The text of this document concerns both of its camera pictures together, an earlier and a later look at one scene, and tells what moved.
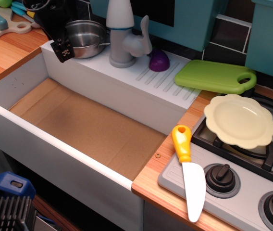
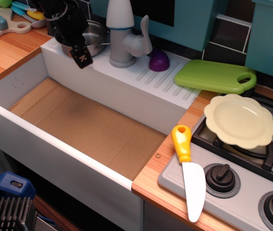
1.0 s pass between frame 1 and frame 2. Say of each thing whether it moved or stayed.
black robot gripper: moved
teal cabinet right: stayed
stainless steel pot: stayed
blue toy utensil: stayed
